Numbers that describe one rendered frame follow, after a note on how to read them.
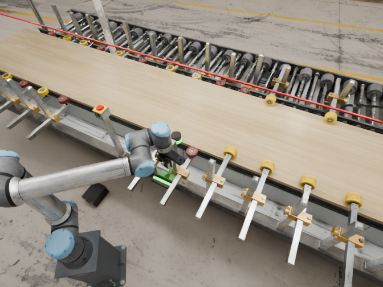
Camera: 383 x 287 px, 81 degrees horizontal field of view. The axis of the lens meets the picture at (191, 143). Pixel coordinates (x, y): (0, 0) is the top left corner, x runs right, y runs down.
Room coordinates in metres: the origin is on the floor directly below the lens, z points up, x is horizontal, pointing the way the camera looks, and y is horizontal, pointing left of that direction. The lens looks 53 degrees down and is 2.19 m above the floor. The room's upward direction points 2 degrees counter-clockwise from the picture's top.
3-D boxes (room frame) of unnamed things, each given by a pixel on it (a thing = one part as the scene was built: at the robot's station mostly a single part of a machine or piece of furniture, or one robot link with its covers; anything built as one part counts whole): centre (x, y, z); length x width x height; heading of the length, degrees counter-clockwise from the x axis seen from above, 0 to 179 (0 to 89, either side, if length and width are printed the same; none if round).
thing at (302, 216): (0.41, -0.56, 0.95); 0.14 x 0.06 x 0.05; 61
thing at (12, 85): (1.51, 1.42, 0.88); 0.04 x 0.04 x 0.48; 61
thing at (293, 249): (0.39, -0.58, 0.95); 0.50 x 0.04 x 0.04; 151
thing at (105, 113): (1.03, 0.56, 1.18); 0.07 x 0.07 x 0.08; 61
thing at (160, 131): (0.71, 0.15, 1.32); 0.10 x 0.09 x 0.12; 107
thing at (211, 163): (0.66, -0.11, 0.90); 0.04 x 0.04 x 0.48; 61
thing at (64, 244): (0.35, 0.77, 0.79); 0.17 x 0.15 x 0.18; 17
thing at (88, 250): (0.34, 0.77, 0.65); 0.19 x 0.19 x 0.10
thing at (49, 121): (1.34, 1.19, 0.81); 0.44 x 0.03 x 0.04; 151
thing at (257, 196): (0.53, -0.35, 0.95); 0.14 x 0.06 x 0.05; 61
